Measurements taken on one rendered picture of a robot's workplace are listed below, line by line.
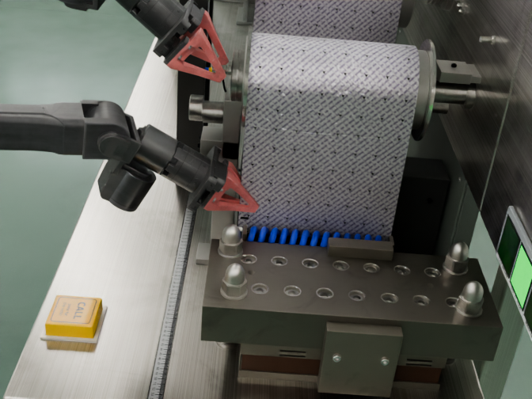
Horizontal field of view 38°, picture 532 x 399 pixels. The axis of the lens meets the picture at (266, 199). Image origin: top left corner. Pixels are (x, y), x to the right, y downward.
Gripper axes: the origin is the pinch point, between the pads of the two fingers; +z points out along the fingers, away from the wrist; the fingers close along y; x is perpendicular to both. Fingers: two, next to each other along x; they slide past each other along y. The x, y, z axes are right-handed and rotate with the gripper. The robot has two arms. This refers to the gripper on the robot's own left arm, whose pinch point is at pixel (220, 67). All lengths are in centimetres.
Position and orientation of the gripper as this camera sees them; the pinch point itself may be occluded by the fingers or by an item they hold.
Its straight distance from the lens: 112.7
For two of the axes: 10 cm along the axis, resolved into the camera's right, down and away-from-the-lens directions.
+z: 7.1, 6.1, 3.4
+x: 7.0, -6.1, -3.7
